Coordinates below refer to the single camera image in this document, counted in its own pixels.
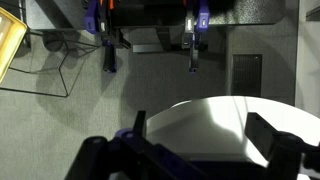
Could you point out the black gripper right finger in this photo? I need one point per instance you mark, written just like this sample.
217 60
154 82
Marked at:
285 152

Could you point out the yellow rimmed tray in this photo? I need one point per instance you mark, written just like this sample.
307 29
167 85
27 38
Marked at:
12 32

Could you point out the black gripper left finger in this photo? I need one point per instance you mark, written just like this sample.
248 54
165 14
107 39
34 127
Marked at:
128 152

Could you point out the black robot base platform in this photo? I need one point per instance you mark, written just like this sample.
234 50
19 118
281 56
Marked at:
69 15

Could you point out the blue spring clamp right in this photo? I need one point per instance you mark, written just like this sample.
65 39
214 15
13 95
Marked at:
196 23

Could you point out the blue spring clamp left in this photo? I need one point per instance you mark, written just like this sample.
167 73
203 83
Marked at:
98 21

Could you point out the blue spring clamp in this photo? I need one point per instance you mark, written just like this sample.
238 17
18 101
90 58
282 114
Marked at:
98 21
196 23

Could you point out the black wire frame stand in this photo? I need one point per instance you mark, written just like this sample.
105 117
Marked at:
37 68

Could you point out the round white pedestal table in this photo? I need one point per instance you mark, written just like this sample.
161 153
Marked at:
209 133

